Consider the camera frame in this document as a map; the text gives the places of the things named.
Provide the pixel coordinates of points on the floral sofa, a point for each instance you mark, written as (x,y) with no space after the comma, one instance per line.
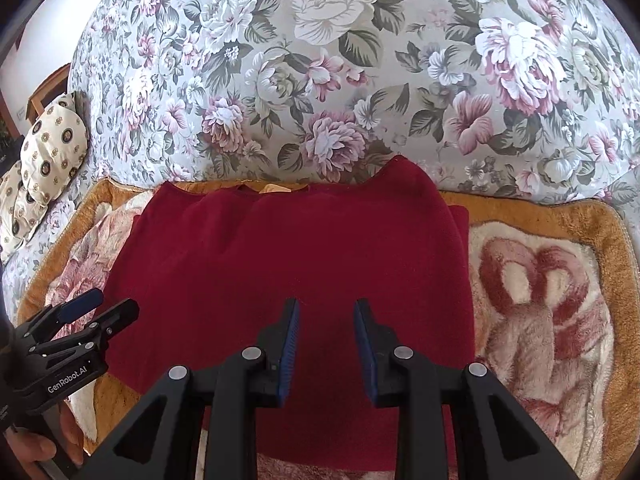
(350,60)

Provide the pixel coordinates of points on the person's left hand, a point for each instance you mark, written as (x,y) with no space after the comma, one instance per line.
(70,435)

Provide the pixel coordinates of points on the wooden chair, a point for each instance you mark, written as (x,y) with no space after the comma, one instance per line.
(47,90)

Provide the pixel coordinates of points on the rose print fleece blanket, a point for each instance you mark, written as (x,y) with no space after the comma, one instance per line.
(540,310)

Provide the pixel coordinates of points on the dark red sweater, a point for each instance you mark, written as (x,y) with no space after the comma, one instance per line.
(300,250)

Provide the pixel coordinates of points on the cream medallion print pillow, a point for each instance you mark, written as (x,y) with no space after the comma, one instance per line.
(55,150)
(20,210)

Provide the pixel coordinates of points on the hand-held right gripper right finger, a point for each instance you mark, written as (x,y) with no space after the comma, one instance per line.
(364,355)

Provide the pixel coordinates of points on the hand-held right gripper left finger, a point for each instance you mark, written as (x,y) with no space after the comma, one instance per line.
(290,350)

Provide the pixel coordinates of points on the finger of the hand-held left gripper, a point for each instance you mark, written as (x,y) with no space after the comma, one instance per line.
(77,305)
(115,317)

